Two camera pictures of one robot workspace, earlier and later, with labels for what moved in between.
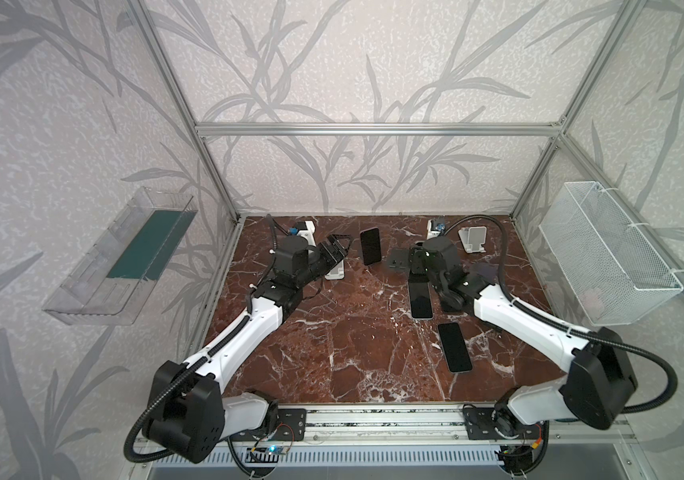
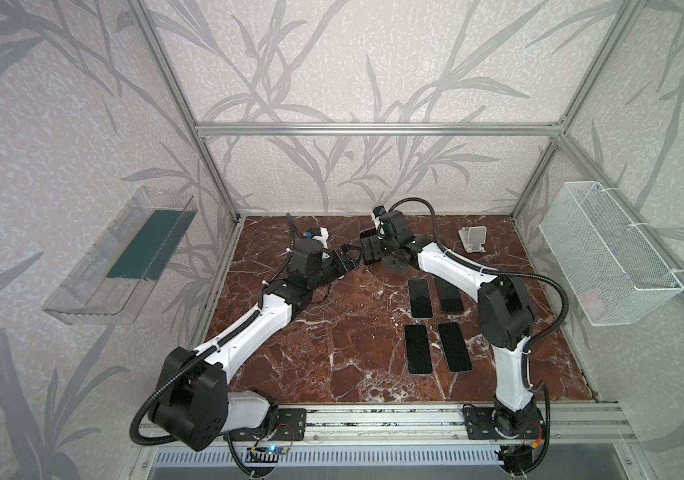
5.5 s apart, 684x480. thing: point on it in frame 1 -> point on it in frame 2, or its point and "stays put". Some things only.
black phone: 420,296 stays put
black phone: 371,246 stays put
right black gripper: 412,264 -> 375,245
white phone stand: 473,238 stays put
